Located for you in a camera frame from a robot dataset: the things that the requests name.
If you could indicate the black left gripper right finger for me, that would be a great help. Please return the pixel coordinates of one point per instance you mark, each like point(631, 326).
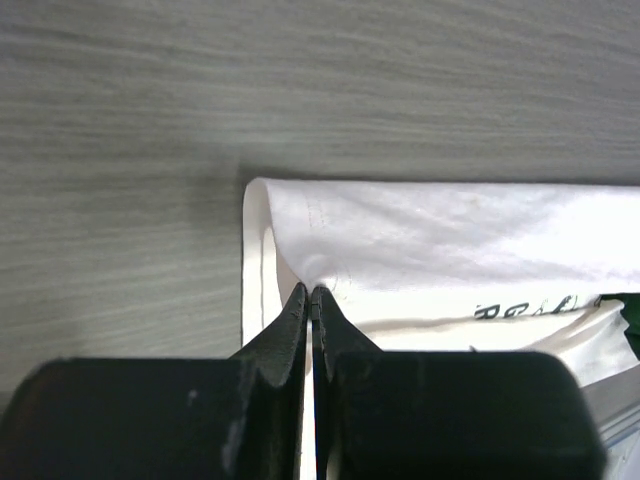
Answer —
point(443, 415)

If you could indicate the white and green raglan shirt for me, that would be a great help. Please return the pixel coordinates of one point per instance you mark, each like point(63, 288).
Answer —
point(456, 266)

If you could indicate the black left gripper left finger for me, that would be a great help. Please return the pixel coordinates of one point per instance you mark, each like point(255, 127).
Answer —
point(127, 418)

